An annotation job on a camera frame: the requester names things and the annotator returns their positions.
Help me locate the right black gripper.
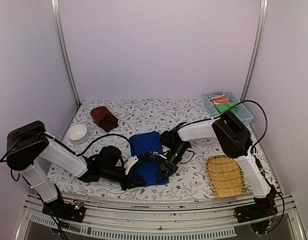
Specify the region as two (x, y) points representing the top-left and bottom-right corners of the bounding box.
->
(157, 141), (189, 184)

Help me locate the brown towel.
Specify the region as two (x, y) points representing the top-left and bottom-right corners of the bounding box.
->
(90, 106), (118, 133)

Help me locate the left aluminium frame post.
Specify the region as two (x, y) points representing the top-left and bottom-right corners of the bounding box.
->
(50, 0), (81, 107)

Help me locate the orange white cloth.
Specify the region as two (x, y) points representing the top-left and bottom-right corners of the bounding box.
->
(210, 95), (230, 106)

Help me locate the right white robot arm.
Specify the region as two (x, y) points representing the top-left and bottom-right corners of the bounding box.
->
(156, 111), (278, 223)

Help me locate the light blue plastic basket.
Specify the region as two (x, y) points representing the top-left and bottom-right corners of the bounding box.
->
(202, 91), (253, 126)

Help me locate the blue towel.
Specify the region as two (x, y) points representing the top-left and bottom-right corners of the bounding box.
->
(129, 131), (169, 187)

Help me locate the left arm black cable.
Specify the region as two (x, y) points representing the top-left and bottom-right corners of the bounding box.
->
(0, 133), (134, 181)

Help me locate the floral tablecloth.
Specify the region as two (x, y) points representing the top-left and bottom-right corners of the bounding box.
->
(47, 99), (222, 201)

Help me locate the green towel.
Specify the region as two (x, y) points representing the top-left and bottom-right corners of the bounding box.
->
(214, 102), (238, 115)

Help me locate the yellow bamboo tray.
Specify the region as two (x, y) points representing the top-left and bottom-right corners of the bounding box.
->
(206, 155), (246, 199)

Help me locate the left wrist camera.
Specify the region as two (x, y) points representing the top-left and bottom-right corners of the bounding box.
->
(123, 156), (139, 175)

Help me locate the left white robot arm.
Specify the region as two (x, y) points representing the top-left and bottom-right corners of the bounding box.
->
(5, 120), (146, 223)

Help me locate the white bowl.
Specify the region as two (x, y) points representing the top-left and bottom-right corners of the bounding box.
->
(66, 124), (88, 144)

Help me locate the aluminium front rail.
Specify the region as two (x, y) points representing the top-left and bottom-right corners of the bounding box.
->
(12, 192), (308, 240)

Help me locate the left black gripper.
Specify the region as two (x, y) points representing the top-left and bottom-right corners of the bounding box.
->
(101, 166), (146, 191)

